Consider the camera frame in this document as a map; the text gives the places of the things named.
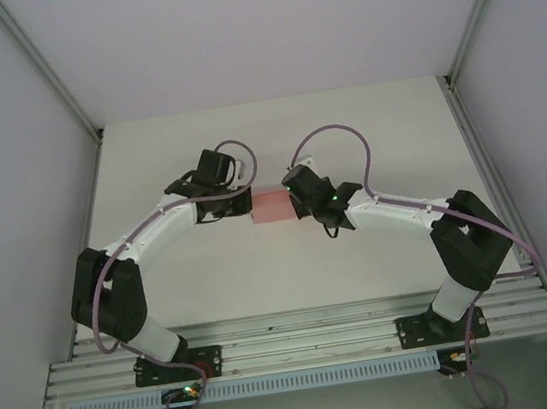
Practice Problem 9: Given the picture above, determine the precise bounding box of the pink paper box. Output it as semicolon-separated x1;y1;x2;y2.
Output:
247;187;300;227

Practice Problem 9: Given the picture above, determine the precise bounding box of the black base plate right arm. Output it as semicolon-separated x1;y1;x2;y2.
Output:
393;306;489;351

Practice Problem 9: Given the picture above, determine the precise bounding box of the black base plate left arm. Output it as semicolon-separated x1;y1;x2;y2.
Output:
131;345;225;388

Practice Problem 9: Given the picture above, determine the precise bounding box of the circuit board with yellow connector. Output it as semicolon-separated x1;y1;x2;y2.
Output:
437;346;481;375

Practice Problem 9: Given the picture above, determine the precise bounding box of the circuit board with green light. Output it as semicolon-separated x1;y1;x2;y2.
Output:
160;384;202;407

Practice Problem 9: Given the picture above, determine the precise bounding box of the aluminium mounting rail bed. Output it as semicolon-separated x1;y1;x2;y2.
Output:
39;276;547;402

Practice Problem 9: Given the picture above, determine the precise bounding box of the aluminium side rail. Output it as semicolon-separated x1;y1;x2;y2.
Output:
437;65;547;301

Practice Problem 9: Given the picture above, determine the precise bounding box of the light blue slotted cable duct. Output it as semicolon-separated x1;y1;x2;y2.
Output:
64;349;442;409

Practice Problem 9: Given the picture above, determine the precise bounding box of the aluminium frame post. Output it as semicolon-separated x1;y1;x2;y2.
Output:
0;0;106;155
431;0;536;88

